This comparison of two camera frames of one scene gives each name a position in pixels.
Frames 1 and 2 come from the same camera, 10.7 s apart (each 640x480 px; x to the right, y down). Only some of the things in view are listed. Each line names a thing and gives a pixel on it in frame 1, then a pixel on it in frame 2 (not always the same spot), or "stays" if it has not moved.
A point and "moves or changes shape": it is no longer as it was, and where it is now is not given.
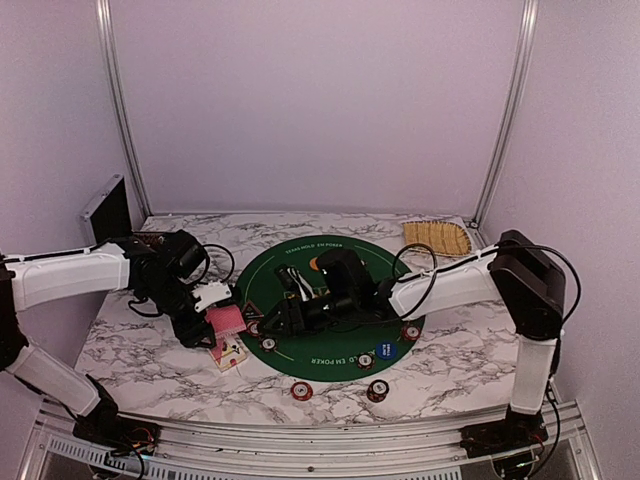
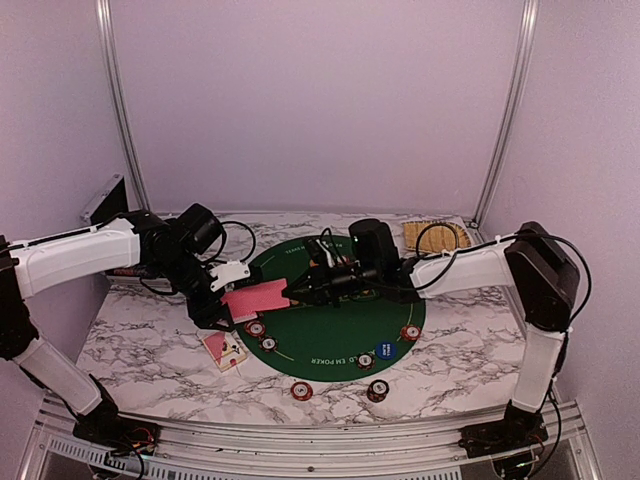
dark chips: [268, 344] stays
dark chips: [366, 360] stays
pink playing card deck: [226, 320] moves or changes shape
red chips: [411, 332] stays
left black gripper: [191, 332] → [203, 312]
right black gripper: [288, 309] → [321, 292]
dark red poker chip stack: [377, 390] stays
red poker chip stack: [301, 390] stays
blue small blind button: [386, 350] stays
